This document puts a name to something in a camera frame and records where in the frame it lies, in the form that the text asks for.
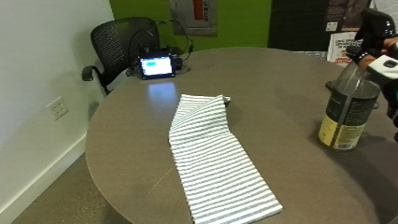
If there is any white marker cube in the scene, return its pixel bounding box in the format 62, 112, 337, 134
368, 54, 398, 88

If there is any black yellow canister clear lid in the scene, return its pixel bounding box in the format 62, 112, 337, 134
317, 61, 383, 152

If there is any white printed sign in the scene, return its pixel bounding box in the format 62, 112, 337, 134
327, 31, 367, 67

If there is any the person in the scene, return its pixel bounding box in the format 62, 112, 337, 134
355, 7, 398, 50

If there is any dark tall cabinet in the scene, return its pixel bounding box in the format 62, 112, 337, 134
268, 0, 375, 52

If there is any grey white striped cloth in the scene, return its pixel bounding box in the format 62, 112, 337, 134
168, 93, 285, 224

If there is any small black screen device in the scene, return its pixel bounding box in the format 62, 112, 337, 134
139, 54, 178, 80

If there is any thin white thread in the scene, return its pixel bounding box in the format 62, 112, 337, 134
147, 167, 178, 195

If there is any black mesh office chair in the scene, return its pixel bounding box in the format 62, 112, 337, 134
82, 17, 184, 96

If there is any black cable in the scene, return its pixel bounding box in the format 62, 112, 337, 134
154, 18, 196, 62

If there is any grey framed wall cabinet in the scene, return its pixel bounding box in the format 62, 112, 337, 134
168, 0, 220, 37

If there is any white wall outlet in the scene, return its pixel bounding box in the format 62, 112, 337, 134
46, 96, 70, 122

